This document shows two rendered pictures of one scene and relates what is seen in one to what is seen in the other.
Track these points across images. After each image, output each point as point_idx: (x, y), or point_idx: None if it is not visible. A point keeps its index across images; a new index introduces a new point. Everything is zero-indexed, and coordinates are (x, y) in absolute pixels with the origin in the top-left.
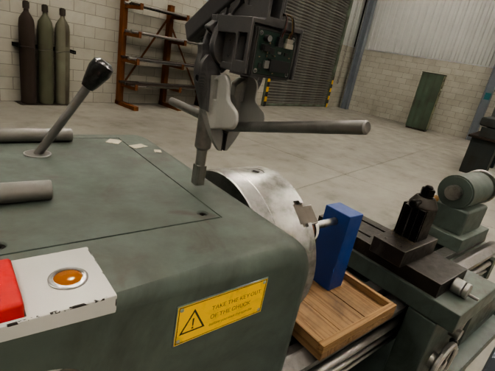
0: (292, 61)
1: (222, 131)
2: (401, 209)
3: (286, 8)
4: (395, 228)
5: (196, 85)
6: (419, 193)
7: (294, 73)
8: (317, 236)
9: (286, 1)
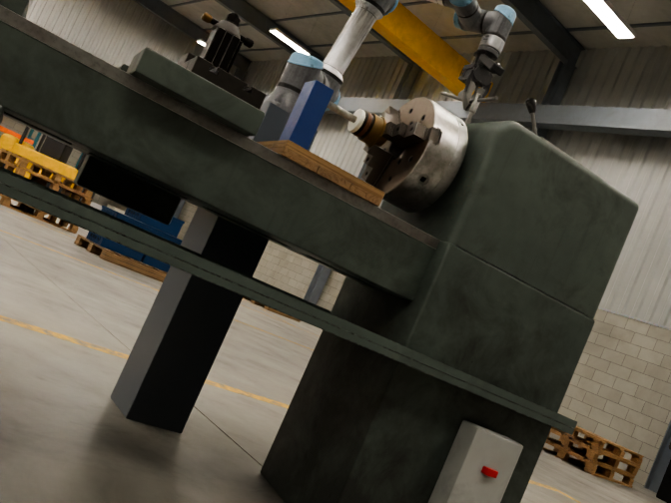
0: (461, 74)
1: (468, 103)
2: (236, 48)
3: (472, 62)
4: (226, 70)
5: (485, 95)
6: (237, 26)
7: (458, 77)
8: (348, 123)
9: (473, 60)
